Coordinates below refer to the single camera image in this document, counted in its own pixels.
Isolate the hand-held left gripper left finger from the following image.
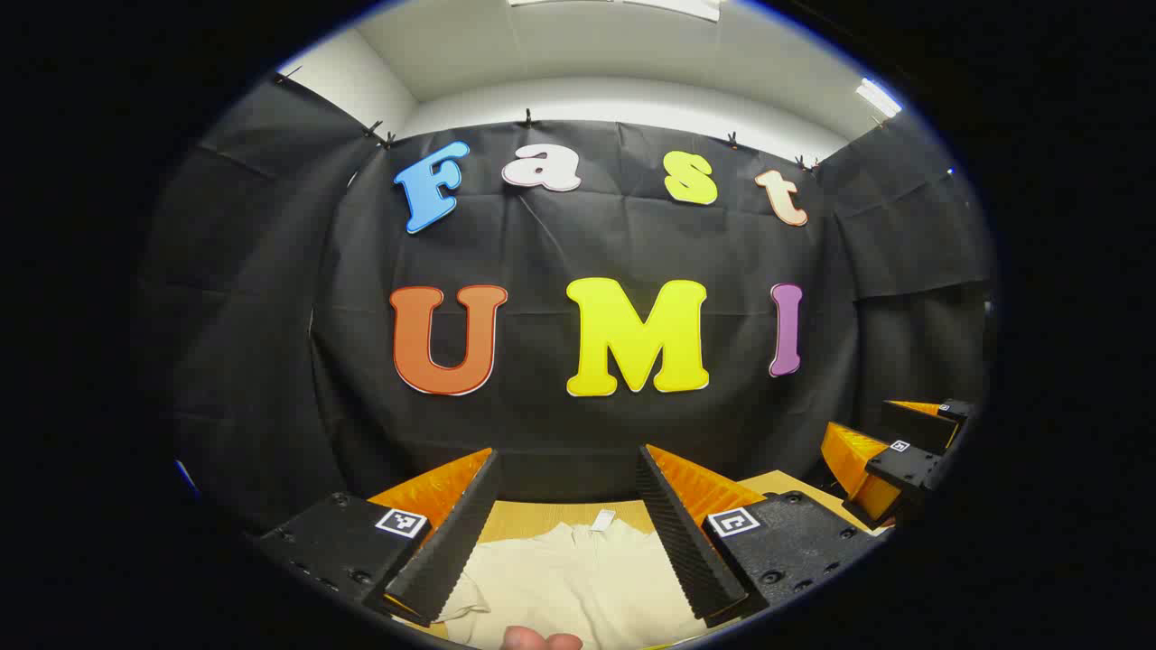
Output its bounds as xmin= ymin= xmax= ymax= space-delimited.
xmin=256 ymin=447 xmax=504 ymax=628

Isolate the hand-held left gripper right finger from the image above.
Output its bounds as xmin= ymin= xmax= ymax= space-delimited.
xmin=635 ymin=442 xmax=893 ymax=628

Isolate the ceiling light panel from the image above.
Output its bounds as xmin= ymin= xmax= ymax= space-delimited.
xmin=506 ymin=0 xmax=723 ymax=23
xmin=856 ymin=78 xmax=902 ymax=118

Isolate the row of black cloth clips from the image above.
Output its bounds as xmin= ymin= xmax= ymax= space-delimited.
xmin=274 ymin=65 xmax=823 ymax=172

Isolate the black backdrop cloth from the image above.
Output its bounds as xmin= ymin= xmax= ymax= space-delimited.
xmin=135 ymin=72 xmax=999 ymax=534

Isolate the cream white sweatshirt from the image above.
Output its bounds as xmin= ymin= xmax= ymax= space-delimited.
xmin=440 ymin=510 xmax=714 ymax=649

